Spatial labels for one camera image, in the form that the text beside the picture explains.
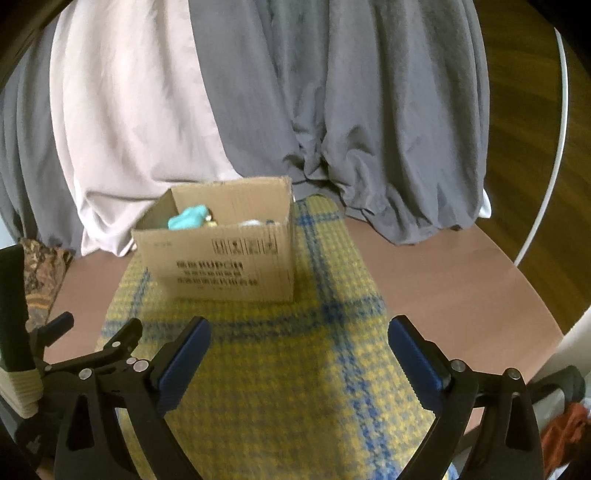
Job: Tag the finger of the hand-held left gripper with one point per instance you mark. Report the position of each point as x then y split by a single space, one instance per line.
122 339
57 325

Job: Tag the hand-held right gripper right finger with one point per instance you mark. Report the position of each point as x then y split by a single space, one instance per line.
415 364

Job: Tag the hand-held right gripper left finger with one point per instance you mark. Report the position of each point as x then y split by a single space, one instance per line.
184 364

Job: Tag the brown cardboard box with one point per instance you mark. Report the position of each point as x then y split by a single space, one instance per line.
221 272

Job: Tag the teal plush toy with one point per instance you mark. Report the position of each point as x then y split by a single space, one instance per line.
187 219

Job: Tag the brown patterned cloth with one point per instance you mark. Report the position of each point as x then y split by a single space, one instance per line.
41 277

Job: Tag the yellow blue plaid mat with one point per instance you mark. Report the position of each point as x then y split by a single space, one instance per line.
286 369

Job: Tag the dark grey plastic part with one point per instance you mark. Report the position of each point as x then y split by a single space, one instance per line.
558 383

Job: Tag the grey curtain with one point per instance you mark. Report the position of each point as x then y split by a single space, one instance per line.
369 115
27 161

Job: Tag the orange cloth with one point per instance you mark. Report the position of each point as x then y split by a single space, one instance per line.
565 424

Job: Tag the white cloth corner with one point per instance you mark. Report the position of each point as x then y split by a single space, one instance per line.
485 207

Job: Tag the pale pink curtain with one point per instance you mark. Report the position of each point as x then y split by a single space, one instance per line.
129 115

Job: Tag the white curved tube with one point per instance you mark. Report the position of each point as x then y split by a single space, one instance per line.
566 120

